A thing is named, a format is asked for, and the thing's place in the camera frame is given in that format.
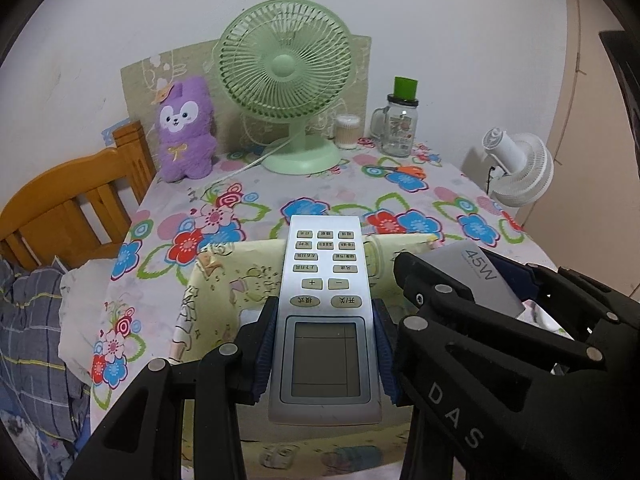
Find yellow-green printed board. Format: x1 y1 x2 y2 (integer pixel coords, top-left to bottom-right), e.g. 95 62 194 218
120 35 373 156

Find yellow printed fabric storage box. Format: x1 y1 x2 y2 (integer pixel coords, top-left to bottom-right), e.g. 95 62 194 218
170 232 451 480

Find glass mug with green lid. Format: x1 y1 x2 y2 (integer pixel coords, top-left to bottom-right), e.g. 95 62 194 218
369 76 420 157

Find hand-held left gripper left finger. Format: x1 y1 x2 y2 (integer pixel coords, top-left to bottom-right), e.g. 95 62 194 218
76 298 280 480

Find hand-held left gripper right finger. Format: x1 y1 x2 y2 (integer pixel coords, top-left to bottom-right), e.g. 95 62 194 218
371 299 640 480

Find white air conditioner remote control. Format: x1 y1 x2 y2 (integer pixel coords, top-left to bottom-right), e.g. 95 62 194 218
267 215 385 427

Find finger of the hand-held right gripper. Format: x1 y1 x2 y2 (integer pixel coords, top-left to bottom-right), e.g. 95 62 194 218
500 259 640 341
393 251 640 376

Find blue printed paper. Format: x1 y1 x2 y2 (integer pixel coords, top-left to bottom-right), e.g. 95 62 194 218
100 116 136 148

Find wooden chair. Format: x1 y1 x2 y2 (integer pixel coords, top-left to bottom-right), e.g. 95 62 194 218
0 121 158 271

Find beige door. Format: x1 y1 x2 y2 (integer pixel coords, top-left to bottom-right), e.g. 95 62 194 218
515 0 640 301

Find white fan cable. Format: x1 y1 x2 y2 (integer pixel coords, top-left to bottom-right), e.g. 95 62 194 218
212 140 291 183

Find orange handled scissors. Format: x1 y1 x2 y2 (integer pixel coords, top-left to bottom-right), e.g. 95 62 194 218
367 162 426 178

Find purple plush toy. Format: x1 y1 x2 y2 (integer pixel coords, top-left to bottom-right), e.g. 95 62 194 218
154 76 218 183

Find white power adapter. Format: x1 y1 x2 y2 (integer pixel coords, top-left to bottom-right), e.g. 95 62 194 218
422 241 523 317

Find white clip fan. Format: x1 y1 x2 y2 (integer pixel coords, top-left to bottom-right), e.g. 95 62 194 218
481 127 555 208

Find floral tablecloth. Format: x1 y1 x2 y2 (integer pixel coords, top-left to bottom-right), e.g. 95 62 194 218
90 140 558 413

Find cotton swab jar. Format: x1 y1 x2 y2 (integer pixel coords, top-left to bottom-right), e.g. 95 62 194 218
334 114 362 151

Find white cloth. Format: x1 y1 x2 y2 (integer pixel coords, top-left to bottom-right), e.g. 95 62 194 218
59 259 121 386

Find grey plaid blanket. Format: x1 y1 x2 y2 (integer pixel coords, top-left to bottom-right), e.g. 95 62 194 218
0 255 93 461

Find green desk fan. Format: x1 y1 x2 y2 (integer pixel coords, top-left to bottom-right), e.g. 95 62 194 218
216 1 353 176

